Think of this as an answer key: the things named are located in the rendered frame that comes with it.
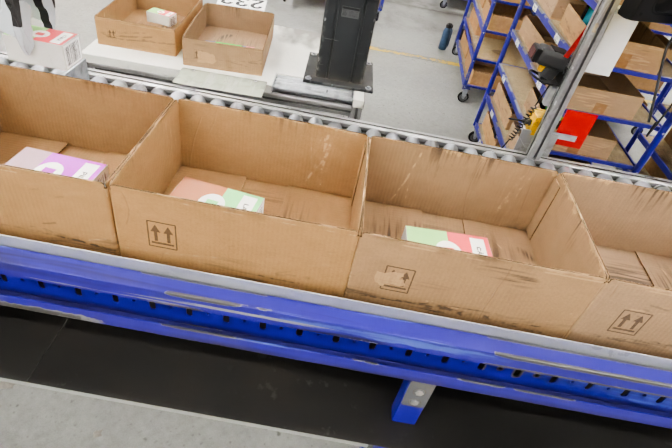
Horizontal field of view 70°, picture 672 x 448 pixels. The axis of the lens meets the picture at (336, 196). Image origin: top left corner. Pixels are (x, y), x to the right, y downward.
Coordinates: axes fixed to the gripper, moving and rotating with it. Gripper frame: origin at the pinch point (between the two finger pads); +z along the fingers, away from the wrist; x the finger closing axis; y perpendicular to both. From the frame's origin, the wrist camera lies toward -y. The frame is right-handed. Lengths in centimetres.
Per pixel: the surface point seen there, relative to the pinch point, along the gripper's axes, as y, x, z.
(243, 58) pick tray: -15, -84, 35
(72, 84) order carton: 1.1, -7.7, 12.0
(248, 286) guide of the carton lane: -43, 25, 24
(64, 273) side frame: -14.2, 28.0, 24.5
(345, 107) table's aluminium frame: -53, -80, 44
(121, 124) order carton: -7.9, -7.6, 19.2
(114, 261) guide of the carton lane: -20.7, 24.5, 23.7
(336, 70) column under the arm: -48, -91, 36
